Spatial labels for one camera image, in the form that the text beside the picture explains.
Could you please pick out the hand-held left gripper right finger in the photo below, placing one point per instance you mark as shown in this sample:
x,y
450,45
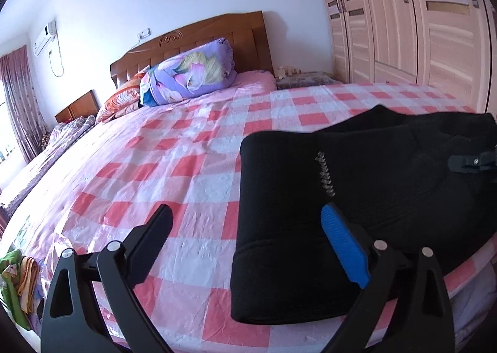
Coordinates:
x,y
345,248

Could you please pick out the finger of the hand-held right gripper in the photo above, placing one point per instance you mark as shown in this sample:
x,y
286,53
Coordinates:
x,y
466,163

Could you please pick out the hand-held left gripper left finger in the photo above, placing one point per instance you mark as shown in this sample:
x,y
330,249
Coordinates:
x,y
151,236

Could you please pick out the black pants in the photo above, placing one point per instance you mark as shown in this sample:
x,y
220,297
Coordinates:
x,y
291,221

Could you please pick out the pink checkered bed cover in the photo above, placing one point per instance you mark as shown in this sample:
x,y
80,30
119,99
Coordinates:
x,y
155,151

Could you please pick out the orange cloth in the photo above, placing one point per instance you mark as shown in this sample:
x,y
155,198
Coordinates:
x,y
29,283

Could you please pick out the orange floral pillow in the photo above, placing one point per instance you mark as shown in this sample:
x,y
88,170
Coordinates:
x,y
116,102

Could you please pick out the small wooden headboard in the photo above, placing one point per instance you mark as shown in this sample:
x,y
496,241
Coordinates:
x,y
79,106

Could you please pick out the green cloth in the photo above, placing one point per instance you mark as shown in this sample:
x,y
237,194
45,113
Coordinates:
x,y
9,287

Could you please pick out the light wooden wardrobe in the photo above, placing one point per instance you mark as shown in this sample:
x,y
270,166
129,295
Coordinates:
x,y
388,27

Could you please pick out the purple floral folded quilt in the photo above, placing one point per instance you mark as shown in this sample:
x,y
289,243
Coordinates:
x,y
182,77

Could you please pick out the cloth-covered nightstand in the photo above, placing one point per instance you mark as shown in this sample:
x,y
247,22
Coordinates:
x,y
310,79

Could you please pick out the pink patterned curtain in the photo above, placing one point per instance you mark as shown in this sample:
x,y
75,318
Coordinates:
x,y
19,104

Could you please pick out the small beige toy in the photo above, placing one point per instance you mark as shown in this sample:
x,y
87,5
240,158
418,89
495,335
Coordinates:
x,y
280,72

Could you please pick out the wooden bed headboard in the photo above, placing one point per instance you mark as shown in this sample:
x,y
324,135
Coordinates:
x,y
233,34

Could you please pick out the white air conditioner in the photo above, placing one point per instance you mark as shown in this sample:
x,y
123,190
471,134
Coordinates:
x,y
46,38

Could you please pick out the white wall socket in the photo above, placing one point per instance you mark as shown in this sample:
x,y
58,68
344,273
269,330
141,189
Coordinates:
x,y
144,33

